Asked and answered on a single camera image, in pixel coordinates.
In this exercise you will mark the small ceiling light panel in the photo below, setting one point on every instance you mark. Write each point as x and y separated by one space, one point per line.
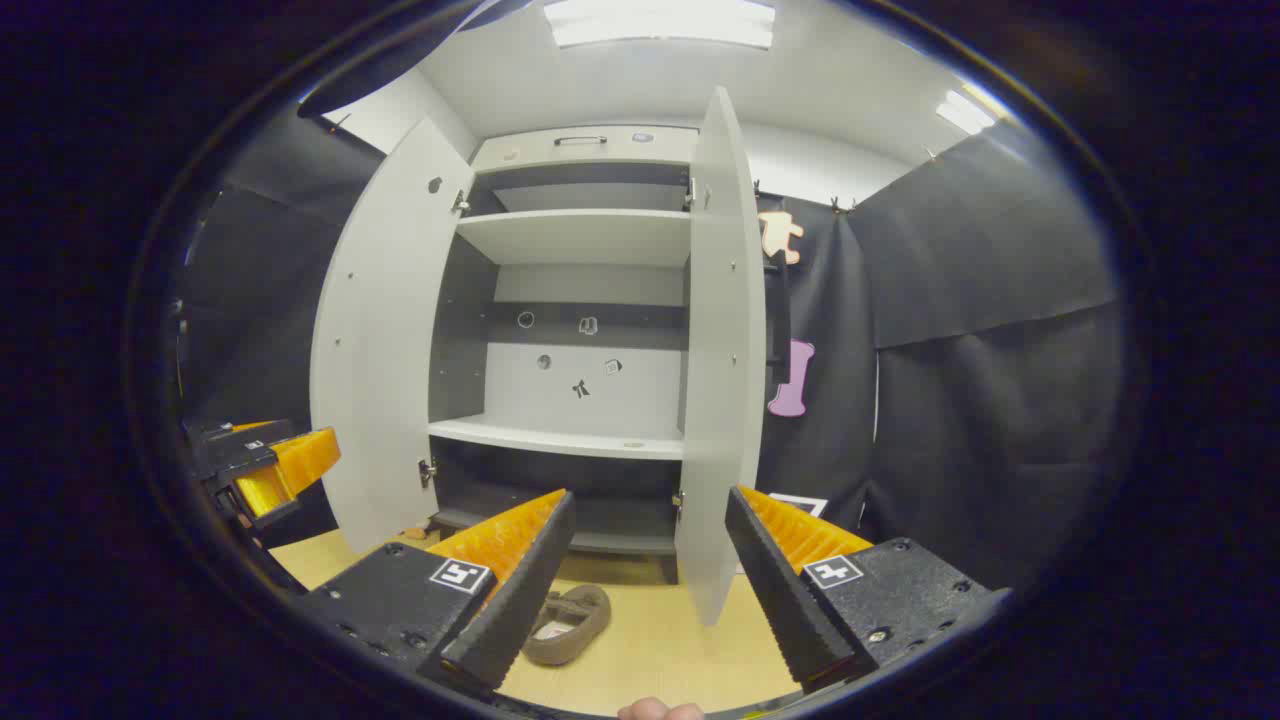
965 112

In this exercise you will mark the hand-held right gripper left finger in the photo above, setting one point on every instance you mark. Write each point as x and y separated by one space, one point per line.
530 590

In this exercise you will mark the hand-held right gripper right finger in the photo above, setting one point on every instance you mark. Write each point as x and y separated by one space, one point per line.
785 600

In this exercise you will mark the brown fuzzy shoe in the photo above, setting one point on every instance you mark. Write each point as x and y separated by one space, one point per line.
575 615

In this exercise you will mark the white book with dark picture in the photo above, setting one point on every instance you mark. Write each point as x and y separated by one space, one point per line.
805 503

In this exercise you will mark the white shoe cabinet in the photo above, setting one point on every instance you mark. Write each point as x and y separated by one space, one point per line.
580 235

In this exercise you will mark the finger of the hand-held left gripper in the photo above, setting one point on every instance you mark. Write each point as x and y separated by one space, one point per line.
250 445
290 465

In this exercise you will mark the penguin plush toy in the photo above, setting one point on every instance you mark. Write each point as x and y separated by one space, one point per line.
415 533

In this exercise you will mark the white cabinet door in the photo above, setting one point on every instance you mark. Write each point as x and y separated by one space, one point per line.
380 350
722 350

